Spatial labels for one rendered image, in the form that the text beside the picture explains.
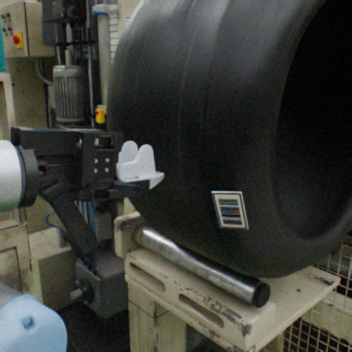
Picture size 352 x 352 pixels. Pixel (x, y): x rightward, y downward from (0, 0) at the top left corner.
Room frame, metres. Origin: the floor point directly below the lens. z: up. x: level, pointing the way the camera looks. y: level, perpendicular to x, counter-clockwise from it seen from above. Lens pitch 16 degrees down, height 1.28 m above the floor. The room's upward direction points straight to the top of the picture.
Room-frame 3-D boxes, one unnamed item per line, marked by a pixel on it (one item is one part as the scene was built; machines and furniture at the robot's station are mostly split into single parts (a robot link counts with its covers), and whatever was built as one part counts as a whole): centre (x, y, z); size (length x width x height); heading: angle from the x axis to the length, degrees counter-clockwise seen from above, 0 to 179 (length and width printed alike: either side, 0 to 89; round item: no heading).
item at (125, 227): (0.92, -0.02, 0.90); 0.40 x 0.03 x 0.10; 132
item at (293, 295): (0.79, -0.14, 0.80); 0.37 x 0.36 x 0.02; 132
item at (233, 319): (0.69, -0.04, 0.83); 0.36 x 0.09 x 0.06; 42
